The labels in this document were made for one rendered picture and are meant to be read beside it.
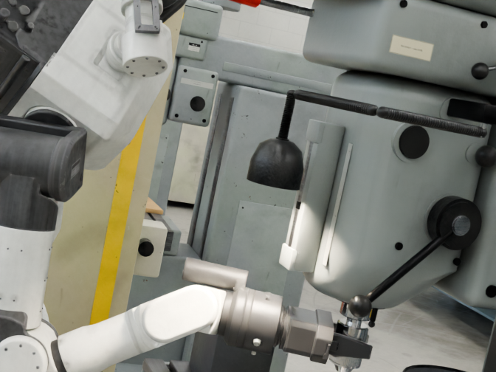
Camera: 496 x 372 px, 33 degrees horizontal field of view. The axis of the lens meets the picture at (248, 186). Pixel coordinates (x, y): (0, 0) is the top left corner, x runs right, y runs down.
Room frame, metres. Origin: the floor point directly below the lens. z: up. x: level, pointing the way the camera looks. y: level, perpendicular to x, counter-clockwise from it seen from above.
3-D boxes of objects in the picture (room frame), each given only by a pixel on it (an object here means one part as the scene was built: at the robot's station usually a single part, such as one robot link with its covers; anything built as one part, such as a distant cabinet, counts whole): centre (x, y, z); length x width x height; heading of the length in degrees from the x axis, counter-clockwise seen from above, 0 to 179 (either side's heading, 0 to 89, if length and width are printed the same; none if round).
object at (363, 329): (1.20, -0.19, 1.26); 0.05 x 0.05 x 0.01
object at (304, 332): (1.21, -0.10, 1.24); 0.13 x 0.12 x 0.10; 178
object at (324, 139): (1.16, -0.09, 1.45); 0.04 x 0.04 x 0.21; 21
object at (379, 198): (1.20, -0.20, 1.47); 0.21 x 0.19 x 0.32; 21
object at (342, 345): (1.17, -0.19, 1.24); 0.06 x 0.02 x 0.03; 88
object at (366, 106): (1.03, -0.09, 1.58); 0.17 x 0.01 x 0.01; 37
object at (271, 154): (1.11, -0.03, 1.49); 0.07 x 0.07 x 0.06
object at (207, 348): (1.71, -0.03, 1.04); 0.22 x 0.12 x 0.20; 13
